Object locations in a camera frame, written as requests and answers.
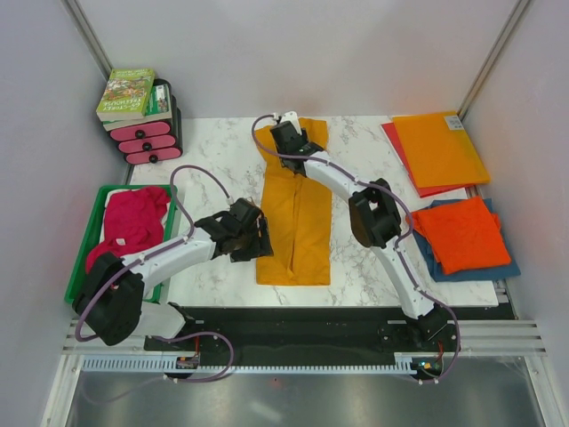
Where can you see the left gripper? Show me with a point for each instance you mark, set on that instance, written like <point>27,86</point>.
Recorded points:
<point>260,247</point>

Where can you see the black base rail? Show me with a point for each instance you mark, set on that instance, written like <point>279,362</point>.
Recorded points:
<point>296,337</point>

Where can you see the right aluminium corner post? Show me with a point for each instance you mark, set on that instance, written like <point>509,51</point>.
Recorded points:
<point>508,30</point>

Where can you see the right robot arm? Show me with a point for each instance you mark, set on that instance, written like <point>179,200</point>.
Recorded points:
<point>375,221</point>

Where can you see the folded orange t shirt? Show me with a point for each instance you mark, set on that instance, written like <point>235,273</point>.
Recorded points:
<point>463,235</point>

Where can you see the white slotted cable duct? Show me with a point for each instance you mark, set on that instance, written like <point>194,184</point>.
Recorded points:
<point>181,366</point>

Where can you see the orange plastic folder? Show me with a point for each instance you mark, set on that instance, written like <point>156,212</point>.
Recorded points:
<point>439,151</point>

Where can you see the pink and black drawer unit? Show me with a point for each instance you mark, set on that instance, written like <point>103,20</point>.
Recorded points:
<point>152,142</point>

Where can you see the green illustrated book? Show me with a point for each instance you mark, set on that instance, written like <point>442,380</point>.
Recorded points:
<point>126,94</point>

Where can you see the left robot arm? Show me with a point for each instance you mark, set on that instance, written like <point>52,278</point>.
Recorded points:
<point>112,302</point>

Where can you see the aluminium corner post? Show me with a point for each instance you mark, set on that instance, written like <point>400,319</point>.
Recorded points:
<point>84,27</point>
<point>508,30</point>

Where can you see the green plastic tray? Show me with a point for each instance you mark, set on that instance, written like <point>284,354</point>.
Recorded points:
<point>93,234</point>

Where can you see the folded blue t shirt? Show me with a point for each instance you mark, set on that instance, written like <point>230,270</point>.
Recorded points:
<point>435,269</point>

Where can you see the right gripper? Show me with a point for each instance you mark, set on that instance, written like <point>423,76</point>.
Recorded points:
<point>303,137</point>

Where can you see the red plastic folder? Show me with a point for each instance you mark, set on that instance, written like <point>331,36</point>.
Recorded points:
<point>391,132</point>

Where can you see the magenta t shirt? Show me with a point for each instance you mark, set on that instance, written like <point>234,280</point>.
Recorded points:
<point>133,221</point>

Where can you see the left aluminium corner post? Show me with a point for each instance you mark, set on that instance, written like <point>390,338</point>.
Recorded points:
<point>84,27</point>

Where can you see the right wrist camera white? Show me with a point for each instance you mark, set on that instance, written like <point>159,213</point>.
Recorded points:
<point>291,117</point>

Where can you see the yellow t shirt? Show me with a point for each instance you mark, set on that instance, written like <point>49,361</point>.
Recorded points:
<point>299,215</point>

